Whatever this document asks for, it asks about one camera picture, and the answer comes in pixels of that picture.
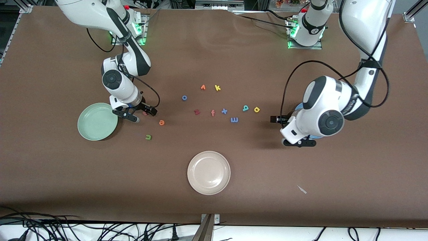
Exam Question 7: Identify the blue plate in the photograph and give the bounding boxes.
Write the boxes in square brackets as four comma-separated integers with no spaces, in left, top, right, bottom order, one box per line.
[294,102,325,139]

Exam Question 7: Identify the green plate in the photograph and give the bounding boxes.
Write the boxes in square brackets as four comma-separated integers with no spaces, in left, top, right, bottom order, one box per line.
[77,102,118,141]

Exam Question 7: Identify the beige plate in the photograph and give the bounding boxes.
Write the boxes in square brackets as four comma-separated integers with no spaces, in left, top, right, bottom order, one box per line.
[187,151,231,195]

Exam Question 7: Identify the grey equipment box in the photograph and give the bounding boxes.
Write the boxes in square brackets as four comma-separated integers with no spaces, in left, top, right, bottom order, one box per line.
[195,0,244,10]

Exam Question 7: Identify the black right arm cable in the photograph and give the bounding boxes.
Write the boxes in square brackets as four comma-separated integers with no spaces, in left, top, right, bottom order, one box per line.
[86,28,160,116]

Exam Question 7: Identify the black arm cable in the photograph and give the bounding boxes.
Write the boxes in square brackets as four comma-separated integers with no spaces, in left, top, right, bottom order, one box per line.
[86,28,160,116]
[280,0,390,129]

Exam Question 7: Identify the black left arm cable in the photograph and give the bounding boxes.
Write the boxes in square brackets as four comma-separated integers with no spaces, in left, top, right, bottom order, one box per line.
[280,0,390,129]

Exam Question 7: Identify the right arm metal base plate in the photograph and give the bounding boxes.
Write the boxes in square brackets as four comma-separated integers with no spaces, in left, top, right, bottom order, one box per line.
[111,13,148,46]

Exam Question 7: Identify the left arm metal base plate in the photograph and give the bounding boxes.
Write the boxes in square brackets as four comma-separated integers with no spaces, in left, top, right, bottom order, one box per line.
[288,39,323,50]

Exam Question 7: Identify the black base power cable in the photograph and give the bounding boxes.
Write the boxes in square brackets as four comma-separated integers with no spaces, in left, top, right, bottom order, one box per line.
[231,9,295,29]

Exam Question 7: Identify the metal table edge bracket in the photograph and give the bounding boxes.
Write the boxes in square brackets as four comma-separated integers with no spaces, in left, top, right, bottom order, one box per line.
[192,214,220,241]

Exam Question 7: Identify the aluminium frame post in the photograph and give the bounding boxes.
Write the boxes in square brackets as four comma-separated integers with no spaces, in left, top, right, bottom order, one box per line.
[403,0,428,22]
[18,0,34,14]

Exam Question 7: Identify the tangled black floor cables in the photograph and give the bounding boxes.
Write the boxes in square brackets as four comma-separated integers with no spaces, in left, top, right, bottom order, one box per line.
[0,207,201,241]

